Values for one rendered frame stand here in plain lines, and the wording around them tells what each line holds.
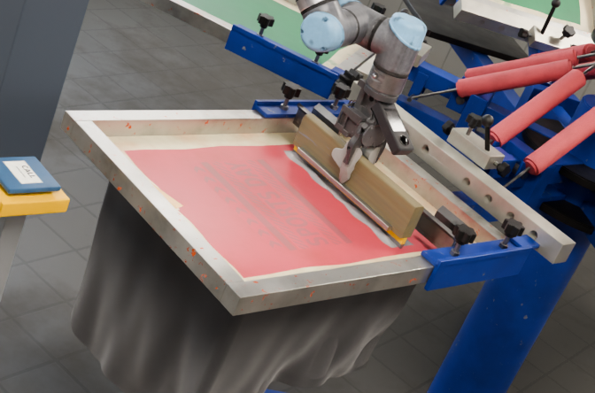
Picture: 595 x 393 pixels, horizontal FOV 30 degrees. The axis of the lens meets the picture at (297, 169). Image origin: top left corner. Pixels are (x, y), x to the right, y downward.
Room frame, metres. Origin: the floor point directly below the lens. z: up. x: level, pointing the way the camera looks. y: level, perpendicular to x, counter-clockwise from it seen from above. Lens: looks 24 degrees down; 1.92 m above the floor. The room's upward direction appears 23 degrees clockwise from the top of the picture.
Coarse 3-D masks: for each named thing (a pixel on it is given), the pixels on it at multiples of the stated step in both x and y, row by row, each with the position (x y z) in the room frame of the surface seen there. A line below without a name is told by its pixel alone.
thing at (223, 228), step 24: (192, 216) 1.77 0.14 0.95; (216, 216) 1.80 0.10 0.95; (336, 216) 2.00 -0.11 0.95; (216, 240) 1.72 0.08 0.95; (240, 240) 1.75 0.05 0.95; (360, 240) 1.94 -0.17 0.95; (408, 240) 2.02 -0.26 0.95; (240, 264) 1.67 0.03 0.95; (264, 264) 1.71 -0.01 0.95; (288, 264) 1.74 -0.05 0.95; (312, 264) 1.77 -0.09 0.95; (336, 264) 1.81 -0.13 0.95
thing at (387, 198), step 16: (304, 128) 2.18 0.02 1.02; (320, 128) 2.16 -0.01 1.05; (304, 144) 2.17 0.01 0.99; (320, 144) 2.15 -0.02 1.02; (336, 144) 2.12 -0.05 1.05; (320, 160) 2.13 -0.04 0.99; (368, 160) 2.09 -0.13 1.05; (336, 176) 2.10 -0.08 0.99; (352, 176) 2.07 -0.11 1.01; (368, 176) 2.05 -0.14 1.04; (384, 176) 2.04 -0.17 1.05; (368, 192) 2.04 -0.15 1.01; (384, 192) 2.02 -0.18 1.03; (400, 192) 2.00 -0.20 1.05; (384, 208) 2.00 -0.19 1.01; (400, 208) 1.98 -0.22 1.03; (416, 208) 1.97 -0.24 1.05; (400, 224) 1.97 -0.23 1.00; (416, 224) 1.98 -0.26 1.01
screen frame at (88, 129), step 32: (64, 128) 1.88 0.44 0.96; (96, 128) 1.87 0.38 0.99; (128, 128) 1.96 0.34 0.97; (160, 128) 2.02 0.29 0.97; (192, 128) 2.09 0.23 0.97; (224, 128) 2.15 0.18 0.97; (256, 128) 2.22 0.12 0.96; (288, 128) 2.30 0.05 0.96; (96, 160) 1.80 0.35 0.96; (128, 160) 1.80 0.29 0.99; (384, 160) 2.34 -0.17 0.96; (128, 192) 1.73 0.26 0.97; (448, 192) 2.25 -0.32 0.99; (160, 224) 1.66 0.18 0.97; (480, 224) 2.15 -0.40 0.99; (192, 256) 1.60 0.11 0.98; (416, 256) 1.89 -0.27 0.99; (224, 288) 1.54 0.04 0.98; (256, 288) 1.56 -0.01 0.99; (288, 288) 1.60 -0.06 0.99; (320, 288) 1.65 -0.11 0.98; (352, 288) 1.72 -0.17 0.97; (384, 288) 1.79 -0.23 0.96
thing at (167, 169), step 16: (288, 144) 2.24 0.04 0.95; (144, 160) 1.90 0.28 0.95; (160, 160) 1.92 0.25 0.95; (176, 160) 1.95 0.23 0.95; (192, 160) 1.98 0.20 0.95; (208, 160) 2.01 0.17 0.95; (224, 160) 2.04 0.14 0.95; (272, 160) 2.13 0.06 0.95; (288, 160) 2.16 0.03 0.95; (160, 176) 1.86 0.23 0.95; (176, 176) 1.89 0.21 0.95; (192, 176) 1.91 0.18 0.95; (288, 176) 2.08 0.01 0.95; (304, 176) 2.11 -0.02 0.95; (176, 192) 1.83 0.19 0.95; (192, 192) 1.85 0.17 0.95; (208, 192) 1.88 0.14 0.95; (304, 192) 2.04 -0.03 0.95; (320, 192) 2.07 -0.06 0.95; (192, 208) 1.79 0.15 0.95
